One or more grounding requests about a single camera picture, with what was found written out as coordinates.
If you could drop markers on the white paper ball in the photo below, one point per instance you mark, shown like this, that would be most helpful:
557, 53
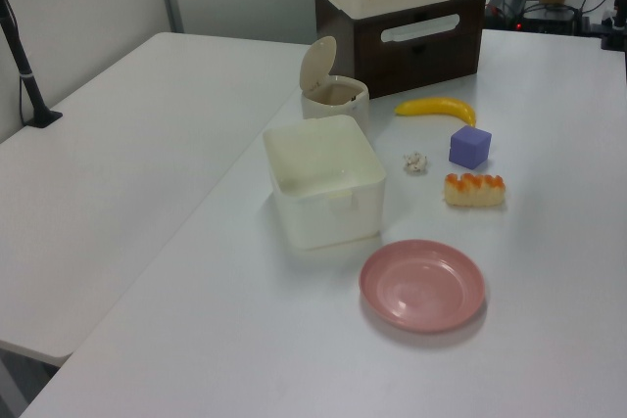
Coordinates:
415, 163

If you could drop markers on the small white flip-lid trash can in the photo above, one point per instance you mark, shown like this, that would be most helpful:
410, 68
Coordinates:
318, 63

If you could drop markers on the yellow banana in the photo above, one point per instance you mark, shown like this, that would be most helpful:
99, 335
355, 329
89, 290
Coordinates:
431, 106

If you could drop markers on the purple cube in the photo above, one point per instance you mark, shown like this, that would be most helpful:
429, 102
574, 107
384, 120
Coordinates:
467, 149

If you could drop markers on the orange glazed bread loaf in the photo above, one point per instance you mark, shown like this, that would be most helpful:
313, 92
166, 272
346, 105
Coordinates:
472, 193

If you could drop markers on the cream square storage box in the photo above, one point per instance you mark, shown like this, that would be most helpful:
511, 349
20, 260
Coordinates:
323, 222

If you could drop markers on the pink round plate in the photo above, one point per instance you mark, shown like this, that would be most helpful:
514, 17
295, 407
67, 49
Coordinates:
421, 286

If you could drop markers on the black camera stand pole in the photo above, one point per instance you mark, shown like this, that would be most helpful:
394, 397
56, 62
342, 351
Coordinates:
29, 85

